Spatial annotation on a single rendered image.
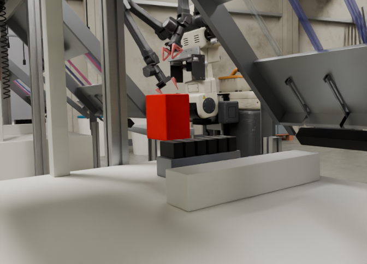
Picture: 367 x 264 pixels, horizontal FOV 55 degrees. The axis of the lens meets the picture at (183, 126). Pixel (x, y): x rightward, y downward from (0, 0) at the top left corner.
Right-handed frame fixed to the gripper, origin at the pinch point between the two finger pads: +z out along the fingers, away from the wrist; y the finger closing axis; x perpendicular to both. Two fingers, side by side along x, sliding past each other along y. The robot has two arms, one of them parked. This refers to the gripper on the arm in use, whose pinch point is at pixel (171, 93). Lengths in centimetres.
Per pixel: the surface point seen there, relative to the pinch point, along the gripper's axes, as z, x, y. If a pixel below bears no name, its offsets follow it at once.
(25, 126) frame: -11, -66, -60
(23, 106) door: -184, 290, -232
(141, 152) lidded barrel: -18, 282, -109
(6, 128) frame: -13, -71, -65
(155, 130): 30, -96, -3
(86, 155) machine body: 19, -77, -37
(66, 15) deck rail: -30, -88, -10
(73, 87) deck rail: -32, -20, -45
